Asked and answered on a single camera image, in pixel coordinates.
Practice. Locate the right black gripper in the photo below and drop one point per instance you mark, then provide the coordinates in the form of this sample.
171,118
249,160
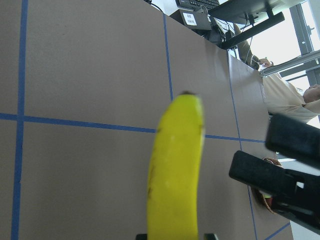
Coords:
296,195

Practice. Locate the yellow banana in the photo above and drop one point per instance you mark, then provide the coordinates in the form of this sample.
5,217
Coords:
174,168

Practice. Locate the seated person beige jacket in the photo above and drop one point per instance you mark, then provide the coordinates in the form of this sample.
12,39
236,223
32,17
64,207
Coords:
282,97

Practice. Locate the black monitor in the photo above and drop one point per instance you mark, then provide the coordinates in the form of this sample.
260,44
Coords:
260,14

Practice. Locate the black box with label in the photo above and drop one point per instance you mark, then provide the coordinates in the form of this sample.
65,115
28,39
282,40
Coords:
192,20

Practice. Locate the black keyboard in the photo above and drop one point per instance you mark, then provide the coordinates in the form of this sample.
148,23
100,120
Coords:
196,4

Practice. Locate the brown paper table cover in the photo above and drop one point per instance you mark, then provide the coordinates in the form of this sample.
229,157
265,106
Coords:
83,85

